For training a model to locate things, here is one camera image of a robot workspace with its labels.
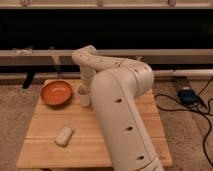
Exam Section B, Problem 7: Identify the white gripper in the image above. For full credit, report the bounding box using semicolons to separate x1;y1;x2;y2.
80;66;96;86

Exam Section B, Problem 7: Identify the white horizontal rail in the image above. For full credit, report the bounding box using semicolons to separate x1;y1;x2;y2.
0;49;213;66

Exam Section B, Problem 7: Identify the black cable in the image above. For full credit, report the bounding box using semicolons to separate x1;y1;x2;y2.
153;75;213;168

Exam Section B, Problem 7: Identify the white ceramic cup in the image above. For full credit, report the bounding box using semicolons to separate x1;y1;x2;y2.
77;85;91;107

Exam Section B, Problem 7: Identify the white rectangular sponge block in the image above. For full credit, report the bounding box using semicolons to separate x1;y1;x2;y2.
54;126;74;147

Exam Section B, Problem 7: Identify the orange ceramic bowl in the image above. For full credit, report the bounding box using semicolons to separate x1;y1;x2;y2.
41;80;73;106

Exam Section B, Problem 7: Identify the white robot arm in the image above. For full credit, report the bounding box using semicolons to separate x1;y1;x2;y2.
72;45;164;171

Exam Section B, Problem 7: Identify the black table leg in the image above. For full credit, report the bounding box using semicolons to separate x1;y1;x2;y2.
22;72;35;89

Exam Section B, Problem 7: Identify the wooden table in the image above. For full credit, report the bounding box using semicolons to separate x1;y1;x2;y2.
16;90;173;170

